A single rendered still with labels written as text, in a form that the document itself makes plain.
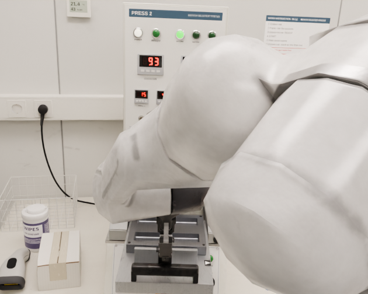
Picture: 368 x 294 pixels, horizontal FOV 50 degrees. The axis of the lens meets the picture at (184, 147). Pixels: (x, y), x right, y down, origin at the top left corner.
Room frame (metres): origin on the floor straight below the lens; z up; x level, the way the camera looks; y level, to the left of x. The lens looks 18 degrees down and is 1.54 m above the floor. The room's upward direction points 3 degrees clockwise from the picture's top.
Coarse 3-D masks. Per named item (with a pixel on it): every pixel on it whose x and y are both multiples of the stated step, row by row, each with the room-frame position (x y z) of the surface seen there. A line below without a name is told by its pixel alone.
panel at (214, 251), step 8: (120, 248) 0.97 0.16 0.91; (216, 248) 0.98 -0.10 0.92; (120, 256) 0.96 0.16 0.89; (216, 256) 0.97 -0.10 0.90; (112, 264) 0.95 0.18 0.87; (216, 264) 0.96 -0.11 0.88; (112, 272) 0.94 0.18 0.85; (216, 272) 0.95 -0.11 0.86; (112, 280) 0.93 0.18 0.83; (216, 280) 0.94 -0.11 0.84; (112, 288) 0.92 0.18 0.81; (216, 288) 0.93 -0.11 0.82
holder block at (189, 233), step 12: (180, 216) 1.01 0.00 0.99; (192, 216) 1.02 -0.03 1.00; (132, 228) 0.94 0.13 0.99; (144, 228) 0.94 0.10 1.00; (156, 228) 0.94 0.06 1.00; (180, 228) 0.95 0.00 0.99; (192, 228) 0.95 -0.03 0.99; (132, 240) 0.88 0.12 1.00; (144, 240) 0.90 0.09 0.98; (156, 240) 0.91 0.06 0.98; (180, 240) 0.91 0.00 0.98; (192, 240) 0.91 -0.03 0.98; (204, 240) 0.89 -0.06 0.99; (132, 252) 0.86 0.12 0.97; (204, 252) 0.86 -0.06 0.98
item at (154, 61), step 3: (144, 57) 1.29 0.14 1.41; (147, 57) 1.29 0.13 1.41; (150, 57) 1.29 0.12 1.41; (153, 57) 1.29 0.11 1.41; (156, 57) 1.29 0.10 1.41; (144, 60) 1.29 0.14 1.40; (147, 60) 1.29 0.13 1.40; (150, 60) 1.29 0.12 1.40; (153, 60) 1.29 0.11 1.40; (156, 60) 1.29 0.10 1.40; (144, 63) 1.29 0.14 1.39; (147, 63) 1.29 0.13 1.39; (150, 63) 1.29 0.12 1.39; (153, 63) 1.29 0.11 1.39; (156, 63) 1.29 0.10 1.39
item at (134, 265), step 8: (136, 264) 0.76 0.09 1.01; (144, 264) 0.76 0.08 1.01; (152, 264) 0.76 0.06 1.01; (160, 264) 0.76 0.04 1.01; (168, 264) 0.76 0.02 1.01; (176, 264) 0.76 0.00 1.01; (184, 264) 0.76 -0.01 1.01; (192, 264) 0.76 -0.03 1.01; (136, 272) 0.75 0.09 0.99; (144, 272) 0.75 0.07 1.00; (152, 272) 0.75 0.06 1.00; (160, 272) 0.75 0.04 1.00; (168, 272) 0.75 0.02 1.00; (176, 272) 0.75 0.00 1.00; (184, 272) 0.75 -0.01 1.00; (192, 272) 0.75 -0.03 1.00; (136, 280) 0.75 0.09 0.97
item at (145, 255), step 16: (128, 256) 0.84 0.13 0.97; (144, 256) 0.82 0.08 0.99; (176, 256) 0.82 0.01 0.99; (192, 256) 0.82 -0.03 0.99; (208, 256) 0.86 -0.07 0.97; (128, 272) 0.78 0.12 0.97; (208, 272) 0.79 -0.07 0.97; (128, 288) 0.75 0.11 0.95; (144, 288) 0.75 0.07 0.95; (160, 288) 0.75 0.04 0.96; (176, 288) 0.75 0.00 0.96; (192, 288) 0.75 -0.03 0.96; (208, 288) 0.75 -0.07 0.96
